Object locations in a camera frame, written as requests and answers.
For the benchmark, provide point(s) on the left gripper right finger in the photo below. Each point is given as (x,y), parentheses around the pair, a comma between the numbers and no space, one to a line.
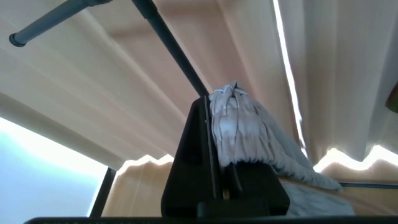
(261,183)

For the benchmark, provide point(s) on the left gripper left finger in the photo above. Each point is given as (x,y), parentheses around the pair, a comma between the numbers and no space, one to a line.
(192,186)

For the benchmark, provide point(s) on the pale grey garment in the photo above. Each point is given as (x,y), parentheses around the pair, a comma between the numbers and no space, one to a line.
(242,130)

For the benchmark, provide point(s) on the green printed shirt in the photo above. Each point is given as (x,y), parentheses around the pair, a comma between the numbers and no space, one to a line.
(393,99)

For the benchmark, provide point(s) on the black clothes rack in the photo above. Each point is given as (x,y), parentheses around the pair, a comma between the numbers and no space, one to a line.
(174,46)

